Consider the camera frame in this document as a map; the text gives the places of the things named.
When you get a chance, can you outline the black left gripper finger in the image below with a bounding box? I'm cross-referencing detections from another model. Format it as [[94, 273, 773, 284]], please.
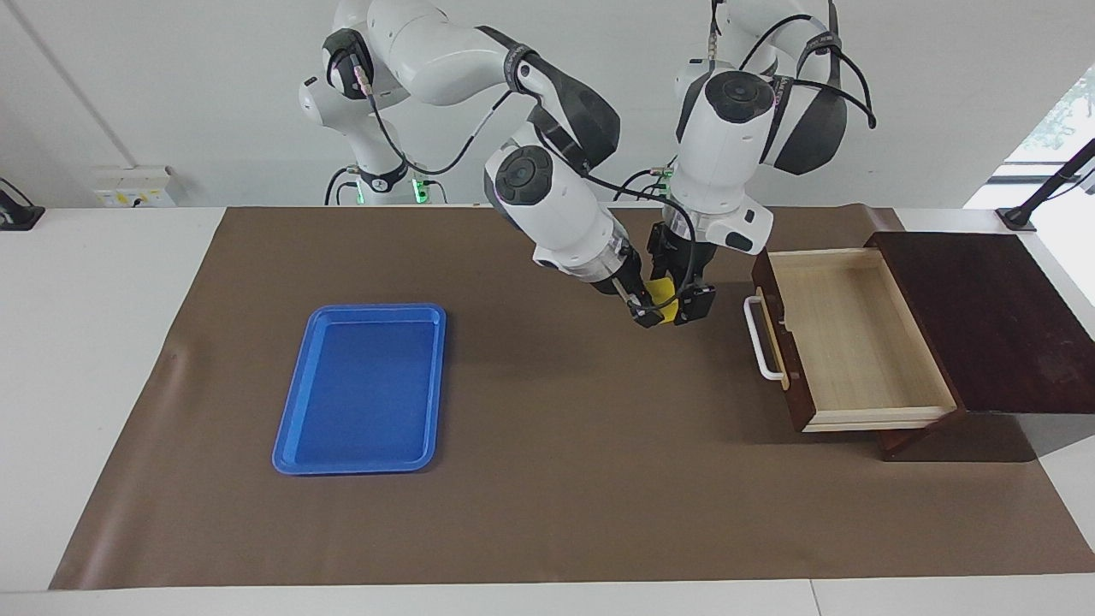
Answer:
[[674, 287, 718, 326]]

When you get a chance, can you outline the yellow cube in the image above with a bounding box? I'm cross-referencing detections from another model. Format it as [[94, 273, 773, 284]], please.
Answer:
[[646, 278, 682, 324]]

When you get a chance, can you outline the wooden drawer with white handle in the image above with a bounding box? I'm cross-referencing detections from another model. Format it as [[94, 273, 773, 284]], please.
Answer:
[[744, 246, 959, 433]]

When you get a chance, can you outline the dark wooden drawer cabinet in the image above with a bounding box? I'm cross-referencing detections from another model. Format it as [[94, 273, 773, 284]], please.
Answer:
[[864, 231, 1095, 463]]

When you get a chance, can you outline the brown table mat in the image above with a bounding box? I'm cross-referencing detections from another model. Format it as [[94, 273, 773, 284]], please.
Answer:
[[49, 204, 1095, 591]]

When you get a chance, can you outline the blue plastic tray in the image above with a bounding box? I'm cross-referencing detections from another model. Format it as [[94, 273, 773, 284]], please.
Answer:
[[272, 303, 447, 476]]

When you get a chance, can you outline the black stand base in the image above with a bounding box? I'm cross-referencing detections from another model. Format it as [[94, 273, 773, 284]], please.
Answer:
[[0, 177, 45, 232]]

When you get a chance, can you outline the black base cable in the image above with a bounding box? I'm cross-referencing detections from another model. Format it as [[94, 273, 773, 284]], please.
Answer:
[[325, 167, 360, 206], [614, 167, 677, 203]]

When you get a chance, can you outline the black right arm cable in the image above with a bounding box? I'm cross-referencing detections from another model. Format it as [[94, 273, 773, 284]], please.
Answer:
[[346, 51, 698, 313]]

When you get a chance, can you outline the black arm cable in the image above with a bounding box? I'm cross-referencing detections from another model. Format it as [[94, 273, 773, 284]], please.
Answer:
[[346, 51, 698, 313], [708, 0, 875, 129]]

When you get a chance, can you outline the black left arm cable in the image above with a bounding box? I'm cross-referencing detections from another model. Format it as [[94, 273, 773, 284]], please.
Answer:
[[708, 0, 875, 129]]

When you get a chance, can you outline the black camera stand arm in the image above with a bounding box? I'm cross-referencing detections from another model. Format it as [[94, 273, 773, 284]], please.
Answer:
[[995, 137, 1095, 234]]

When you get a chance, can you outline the white wall socket box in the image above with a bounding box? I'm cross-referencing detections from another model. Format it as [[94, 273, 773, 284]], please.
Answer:
[[92, 167, 176, 209]]

